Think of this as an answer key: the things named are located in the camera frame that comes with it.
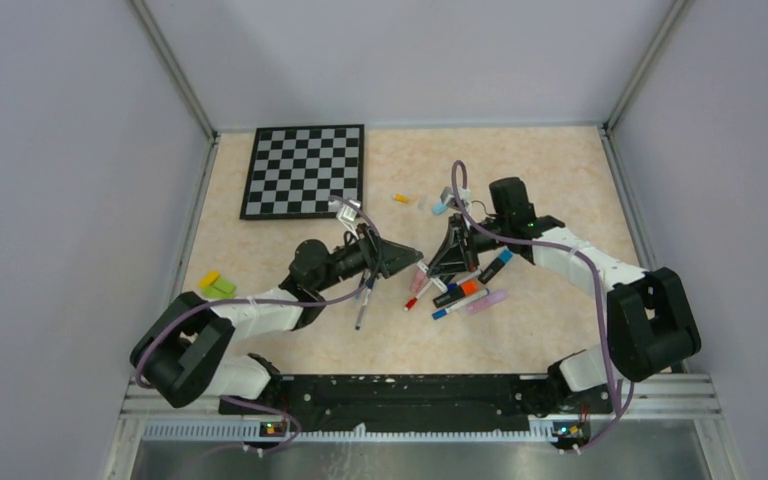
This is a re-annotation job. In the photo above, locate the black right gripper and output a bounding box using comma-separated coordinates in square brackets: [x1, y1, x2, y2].
[427, 212, 510, 276]

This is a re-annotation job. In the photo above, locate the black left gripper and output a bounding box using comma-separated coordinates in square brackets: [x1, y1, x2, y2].
[314, 223, 423, 293]

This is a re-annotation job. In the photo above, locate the dark blue capped pen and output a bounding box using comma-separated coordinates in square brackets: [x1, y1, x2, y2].
[354, 276, 376, 331]

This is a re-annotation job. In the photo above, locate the light blue tape cap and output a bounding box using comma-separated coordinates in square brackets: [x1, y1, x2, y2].
[431, 203, 448, 216]

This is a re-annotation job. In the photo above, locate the grey capped white marker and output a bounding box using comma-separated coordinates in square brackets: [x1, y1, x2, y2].
[417, 260, 448, 293]

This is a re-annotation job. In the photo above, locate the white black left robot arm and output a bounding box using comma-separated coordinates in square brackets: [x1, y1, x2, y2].
[130, 235, 423, 414]

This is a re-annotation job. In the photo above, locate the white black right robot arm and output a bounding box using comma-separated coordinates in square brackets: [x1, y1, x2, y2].
[427, 177, 702, 412]

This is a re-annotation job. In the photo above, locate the pink correction tape pen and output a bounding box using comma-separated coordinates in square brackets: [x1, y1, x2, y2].
[409, 270, 427, 295]

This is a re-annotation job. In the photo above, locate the lilac highlighter pen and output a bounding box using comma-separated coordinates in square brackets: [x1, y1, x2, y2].
[463, 290, 508, 315]

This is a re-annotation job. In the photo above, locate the orange capped black highlighter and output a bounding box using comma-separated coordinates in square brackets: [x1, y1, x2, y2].
[433, 280, 480, 308]

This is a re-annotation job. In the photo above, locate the blue capped black highlighter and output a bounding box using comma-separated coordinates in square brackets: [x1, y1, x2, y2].
[478, 249, 514, 285]

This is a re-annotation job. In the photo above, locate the blue capped white marker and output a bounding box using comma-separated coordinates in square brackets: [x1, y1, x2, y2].
[431, 289, 489, 320]

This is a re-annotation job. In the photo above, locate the black white checkerboard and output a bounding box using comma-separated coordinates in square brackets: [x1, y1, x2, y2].
[239, 124, 365, 221]

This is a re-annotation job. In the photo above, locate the green yellow block stack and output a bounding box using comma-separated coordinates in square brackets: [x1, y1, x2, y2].
[198, 270, 237, 299]

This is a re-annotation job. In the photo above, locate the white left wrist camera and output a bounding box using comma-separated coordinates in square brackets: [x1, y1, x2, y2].
[331, 198, 361, 231]

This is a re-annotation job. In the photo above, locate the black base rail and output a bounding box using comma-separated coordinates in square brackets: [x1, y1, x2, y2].
[255, 374, 585, 433]

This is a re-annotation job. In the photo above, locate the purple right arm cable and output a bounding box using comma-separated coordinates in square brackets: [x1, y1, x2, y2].
[450, 160, 636, 452]

